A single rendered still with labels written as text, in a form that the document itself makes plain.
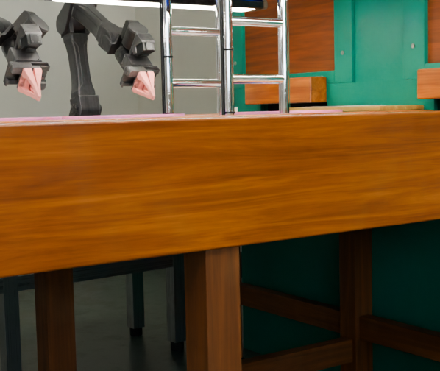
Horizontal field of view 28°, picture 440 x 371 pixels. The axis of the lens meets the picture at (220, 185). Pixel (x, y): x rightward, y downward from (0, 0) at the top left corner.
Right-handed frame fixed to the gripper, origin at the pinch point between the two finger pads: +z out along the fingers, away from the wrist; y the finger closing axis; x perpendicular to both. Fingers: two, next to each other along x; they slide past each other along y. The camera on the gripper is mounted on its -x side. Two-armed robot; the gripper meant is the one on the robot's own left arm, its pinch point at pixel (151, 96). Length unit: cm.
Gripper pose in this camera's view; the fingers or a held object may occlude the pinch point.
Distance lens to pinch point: 236.2
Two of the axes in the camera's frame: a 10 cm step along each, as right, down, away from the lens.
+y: 8.2, -0.7, 5.7
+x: -3.5, 7.2, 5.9
